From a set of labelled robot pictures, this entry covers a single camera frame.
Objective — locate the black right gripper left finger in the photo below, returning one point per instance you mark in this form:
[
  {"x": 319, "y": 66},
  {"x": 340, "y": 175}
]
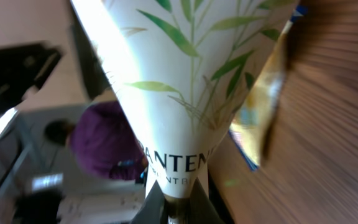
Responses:
[{"x": 153, "y": 210}]

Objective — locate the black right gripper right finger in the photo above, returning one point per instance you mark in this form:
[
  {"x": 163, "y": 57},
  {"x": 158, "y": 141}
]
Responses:
[{"x": 200, "y": 209}]

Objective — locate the yellow snack bag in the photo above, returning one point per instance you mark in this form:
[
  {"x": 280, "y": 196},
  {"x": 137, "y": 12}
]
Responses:
[{"x": 254, "y": 118}]

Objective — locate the white tube gold cap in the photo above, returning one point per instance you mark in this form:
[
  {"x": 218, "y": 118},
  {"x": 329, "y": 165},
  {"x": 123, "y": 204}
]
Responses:
[{"x": 181, "y": 69}]

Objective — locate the person in purple shirt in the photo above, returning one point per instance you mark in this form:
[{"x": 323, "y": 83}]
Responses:
[{"x": 102, "y": 142}]

